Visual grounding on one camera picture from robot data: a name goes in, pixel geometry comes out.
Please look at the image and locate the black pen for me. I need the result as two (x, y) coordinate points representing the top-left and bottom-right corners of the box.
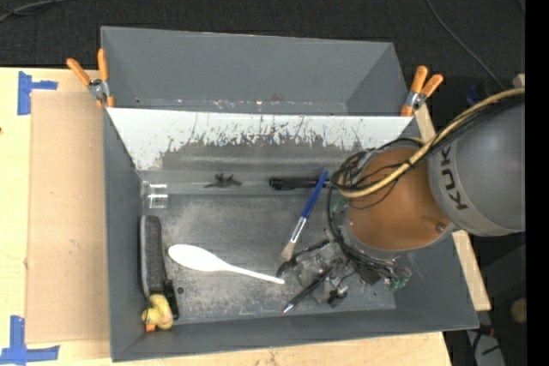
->
(281, 267), (335, 315)

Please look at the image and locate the black marker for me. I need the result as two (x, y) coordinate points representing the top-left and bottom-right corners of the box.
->
(268, 177), (332, 191)

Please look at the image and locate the grey metal bin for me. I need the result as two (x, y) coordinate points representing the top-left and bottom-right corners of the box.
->
(100, 25), (480, 363)

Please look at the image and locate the white plastic spoon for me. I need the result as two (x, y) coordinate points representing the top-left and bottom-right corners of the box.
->
(167, 243), (287, 285)

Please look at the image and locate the small black toy figure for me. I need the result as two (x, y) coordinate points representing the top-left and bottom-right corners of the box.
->
(204, 172), (244, 189)

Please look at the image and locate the yellow rubber duck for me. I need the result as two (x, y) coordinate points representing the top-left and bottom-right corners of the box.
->
(141, 293), (175, 333)

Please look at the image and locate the clear plastic cube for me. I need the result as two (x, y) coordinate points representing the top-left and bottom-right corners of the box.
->
(142, 182), (170, 210)

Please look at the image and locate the brown cardboard board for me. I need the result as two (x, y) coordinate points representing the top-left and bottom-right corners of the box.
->
(24, 89), (112, 346)

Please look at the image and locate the blue handled paintbrush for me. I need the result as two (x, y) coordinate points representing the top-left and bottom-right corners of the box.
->
(280, 170), (330, 262)

